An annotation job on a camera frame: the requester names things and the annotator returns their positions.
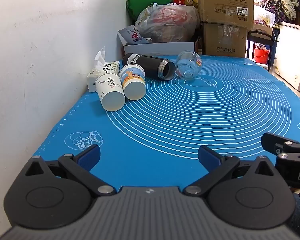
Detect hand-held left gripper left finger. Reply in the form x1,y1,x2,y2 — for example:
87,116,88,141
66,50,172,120
22,144,117,197

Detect red carton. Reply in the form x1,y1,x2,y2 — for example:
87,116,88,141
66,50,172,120
174,0,198,7

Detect white plastic bag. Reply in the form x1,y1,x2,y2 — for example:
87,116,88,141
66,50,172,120
254,5,276,27

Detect white open box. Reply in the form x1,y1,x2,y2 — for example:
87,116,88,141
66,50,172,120
117,25,196,57

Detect cardboard box, clear tape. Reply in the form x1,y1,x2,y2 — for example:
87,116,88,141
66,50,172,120
201,22,248,58

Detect black stool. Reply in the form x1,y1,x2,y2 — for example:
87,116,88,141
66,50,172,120
245,30,278,67

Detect blue silicone baking mat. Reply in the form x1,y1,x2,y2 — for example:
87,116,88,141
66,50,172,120
32,54,300,193

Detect white paper cup, black script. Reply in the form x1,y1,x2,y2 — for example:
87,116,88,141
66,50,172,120
95,74,126,112

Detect floral fabric bag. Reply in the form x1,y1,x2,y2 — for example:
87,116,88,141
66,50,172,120
259,0,292,24

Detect paper cup, orange blue print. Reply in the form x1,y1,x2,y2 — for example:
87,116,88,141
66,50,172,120
119,64,146,101

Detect clear glass cup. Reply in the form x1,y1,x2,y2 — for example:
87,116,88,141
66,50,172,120
175,50,203,81

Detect tissue pack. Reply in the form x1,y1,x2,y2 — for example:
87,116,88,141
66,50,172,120
87,47,120,92

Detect clear plastic bag, red contents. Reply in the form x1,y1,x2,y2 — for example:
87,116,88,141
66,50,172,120
135,3,200,43

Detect small cardboard box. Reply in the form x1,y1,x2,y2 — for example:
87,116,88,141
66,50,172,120
252,23,273,40

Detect large cardboard box, white label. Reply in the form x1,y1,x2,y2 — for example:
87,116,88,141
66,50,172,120
197,0,255,26

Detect red bucket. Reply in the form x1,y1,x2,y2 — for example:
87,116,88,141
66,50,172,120
254,48,270,65

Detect white chest freezer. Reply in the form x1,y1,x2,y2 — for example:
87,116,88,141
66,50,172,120
275,21,300,92

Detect black thermos cup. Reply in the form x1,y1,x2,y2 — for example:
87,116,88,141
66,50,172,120
122,53,176,81

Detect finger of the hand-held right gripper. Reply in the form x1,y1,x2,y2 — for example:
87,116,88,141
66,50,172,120
261,132,300,156

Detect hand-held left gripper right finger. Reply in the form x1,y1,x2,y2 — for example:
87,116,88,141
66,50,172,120
184,145,278,197

